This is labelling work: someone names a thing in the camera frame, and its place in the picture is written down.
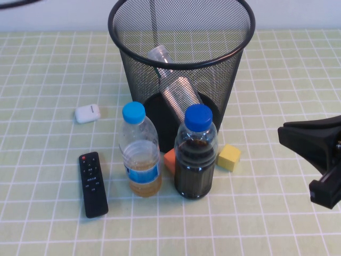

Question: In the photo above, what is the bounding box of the dark-blue-capped bottle dark liquid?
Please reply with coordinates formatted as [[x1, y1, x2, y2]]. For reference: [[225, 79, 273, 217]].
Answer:
[[174, 104, 218, 200]]

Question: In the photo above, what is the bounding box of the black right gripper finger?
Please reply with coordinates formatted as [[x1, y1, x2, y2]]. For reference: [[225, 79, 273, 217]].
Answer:
[[284, 115, 341, 126], [278, 119, 341, 174]]

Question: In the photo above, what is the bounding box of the light-blue-capped bottle yellow liquid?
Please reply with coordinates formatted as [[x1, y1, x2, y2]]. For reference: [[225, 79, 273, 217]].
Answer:
[[119, 101, 163, 198]]

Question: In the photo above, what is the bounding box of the white-capped clear bottle green label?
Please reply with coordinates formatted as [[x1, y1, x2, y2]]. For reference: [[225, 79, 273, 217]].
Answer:
[[147, 45, 205, 121]]

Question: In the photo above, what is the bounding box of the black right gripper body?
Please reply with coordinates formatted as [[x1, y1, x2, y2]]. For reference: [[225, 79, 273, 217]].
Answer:
[[310, 163, 341, 210]]

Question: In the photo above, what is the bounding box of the white earbuds case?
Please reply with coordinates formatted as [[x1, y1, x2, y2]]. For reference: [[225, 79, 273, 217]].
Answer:
[[74, 105, 101, 124]]

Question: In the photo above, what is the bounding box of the yellow cube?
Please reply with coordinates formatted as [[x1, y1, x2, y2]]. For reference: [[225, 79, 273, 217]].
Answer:
[[216, 145, 242, 172]]

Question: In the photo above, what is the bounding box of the orange cube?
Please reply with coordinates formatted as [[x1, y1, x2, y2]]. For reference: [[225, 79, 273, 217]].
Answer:
[[163, 148, 177, 177]]

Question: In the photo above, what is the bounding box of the green checkered tablecloth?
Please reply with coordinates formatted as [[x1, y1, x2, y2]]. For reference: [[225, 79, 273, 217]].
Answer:
[[0, 29, 341, 256]]

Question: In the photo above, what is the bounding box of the black mesh wastebasket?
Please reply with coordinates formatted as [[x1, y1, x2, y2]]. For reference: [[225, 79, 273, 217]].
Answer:
[[108, 0, 256, 154]]

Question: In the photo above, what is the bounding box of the black remote control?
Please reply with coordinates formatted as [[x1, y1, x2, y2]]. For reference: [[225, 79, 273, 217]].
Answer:
[[78, 151, 109, 219]]

